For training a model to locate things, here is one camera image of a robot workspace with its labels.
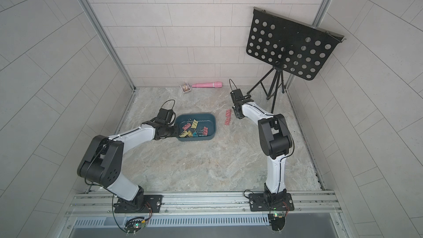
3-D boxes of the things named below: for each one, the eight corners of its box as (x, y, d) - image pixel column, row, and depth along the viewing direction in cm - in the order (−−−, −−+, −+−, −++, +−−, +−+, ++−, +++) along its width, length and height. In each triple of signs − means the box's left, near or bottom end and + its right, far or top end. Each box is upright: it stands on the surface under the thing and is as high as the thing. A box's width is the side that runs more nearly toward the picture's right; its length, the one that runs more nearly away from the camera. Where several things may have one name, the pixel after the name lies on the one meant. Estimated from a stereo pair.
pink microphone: (192, 87, 120) (192, 83, 117) (193, 84, 121) (192, 81, 119) (222, 87, 120) (222, 84, 117) (222, 85, 122) (222, 81, 119)
